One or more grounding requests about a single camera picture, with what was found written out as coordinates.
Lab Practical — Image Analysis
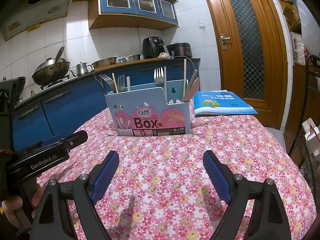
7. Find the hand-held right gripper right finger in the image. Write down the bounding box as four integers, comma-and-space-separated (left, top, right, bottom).
202, 150, 292, 240

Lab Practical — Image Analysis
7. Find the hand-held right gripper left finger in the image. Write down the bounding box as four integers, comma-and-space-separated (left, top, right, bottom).
31, 150, 120, 240

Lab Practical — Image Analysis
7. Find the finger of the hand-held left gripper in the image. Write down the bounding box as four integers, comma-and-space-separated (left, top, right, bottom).
41, 134, 66, 147
62, 130, 88, 151

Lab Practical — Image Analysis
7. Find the pile of silver cutlery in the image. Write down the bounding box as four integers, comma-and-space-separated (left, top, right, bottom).
99, 74, 117, 93

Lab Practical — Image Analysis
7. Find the beige plastic spoon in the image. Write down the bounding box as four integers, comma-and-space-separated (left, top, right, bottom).
182, 77, 200, 103

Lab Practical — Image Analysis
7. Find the light blue utensil holder box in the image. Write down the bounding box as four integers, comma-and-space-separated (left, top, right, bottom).
104, 79, 192, 137

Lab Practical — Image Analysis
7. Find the person's left hand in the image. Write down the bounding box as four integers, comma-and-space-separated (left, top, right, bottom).
2, 184, 45, 230

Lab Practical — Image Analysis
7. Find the blue kitchen base cabinet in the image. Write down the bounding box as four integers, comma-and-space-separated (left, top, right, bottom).
11, 58, 201, 153

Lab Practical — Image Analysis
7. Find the pink floral tablecloth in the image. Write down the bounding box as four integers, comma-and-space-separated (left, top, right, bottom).
36, 100, 318, 240

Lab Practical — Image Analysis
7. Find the gas stove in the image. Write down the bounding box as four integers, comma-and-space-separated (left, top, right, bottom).
40, 74, 75, 90

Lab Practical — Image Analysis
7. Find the dark pan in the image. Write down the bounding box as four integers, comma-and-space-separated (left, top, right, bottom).
15, 76, 27, 98

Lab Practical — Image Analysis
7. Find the steel wok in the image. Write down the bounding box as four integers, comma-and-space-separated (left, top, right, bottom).
32, 58, 71, 86

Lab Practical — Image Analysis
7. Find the steel kettle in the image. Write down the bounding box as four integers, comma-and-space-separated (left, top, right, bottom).
69, 62, 93, 77

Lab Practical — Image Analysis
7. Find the blue book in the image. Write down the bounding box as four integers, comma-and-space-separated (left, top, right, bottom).
194, 89, 258, 116

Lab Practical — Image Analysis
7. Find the steel colander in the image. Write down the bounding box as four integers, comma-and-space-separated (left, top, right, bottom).
91, 57, 117, 69

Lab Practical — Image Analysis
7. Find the metal ladle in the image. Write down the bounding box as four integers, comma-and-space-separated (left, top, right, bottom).
54, 45, 65, 64

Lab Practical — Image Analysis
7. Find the steel pot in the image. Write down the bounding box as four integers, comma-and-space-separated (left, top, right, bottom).
117, 54, 142, 63

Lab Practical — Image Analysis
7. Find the white charger box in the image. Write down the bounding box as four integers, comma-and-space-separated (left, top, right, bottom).
301, 117, 320, 155

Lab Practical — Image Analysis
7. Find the black air fryer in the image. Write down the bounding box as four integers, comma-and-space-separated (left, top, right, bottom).
142, 36, 165, 59

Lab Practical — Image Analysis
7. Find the range hood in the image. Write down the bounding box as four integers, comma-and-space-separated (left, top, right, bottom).
0, 0, 78, 40

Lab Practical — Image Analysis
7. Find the dark rice cooker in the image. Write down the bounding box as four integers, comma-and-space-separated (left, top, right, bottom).
166, 42, 193, 58

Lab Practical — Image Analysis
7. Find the clear plastic bag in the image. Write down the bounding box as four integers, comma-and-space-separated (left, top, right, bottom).
290, 31, 307, 64

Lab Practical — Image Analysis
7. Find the wooden door with glass pane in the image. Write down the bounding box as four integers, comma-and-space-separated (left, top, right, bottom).
200, 0, 287, 130

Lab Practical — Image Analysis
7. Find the wooden shelf unit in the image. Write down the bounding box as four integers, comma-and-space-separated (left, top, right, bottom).
269, 0, 308, 145

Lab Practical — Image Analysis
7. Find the large white plastic bag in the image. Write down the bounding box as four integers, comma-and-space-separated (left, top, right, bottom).
297, 0, 318, 55

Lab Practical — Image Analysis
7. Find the black wire cart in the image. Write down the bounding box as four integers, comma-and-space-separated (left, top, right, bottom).
287, 54, 320, 188

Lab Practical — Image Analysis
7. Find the red cable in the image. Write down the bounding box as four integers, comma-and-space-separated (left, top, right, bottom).
309, 124, 320, 143

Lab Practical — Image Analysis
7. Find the white power cable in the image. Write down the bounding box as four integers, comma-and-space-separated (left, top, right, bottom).
184, 56, 197, 71

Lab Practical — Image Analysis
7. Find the blue glass-door wall cabinet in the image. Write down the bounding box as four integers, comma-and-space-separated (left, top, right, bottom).
88, 0, 179, 30

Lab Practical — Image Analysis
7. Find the metal door handle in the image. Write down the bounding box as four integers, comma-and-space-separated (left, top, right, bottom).
219, 34, 231, 50

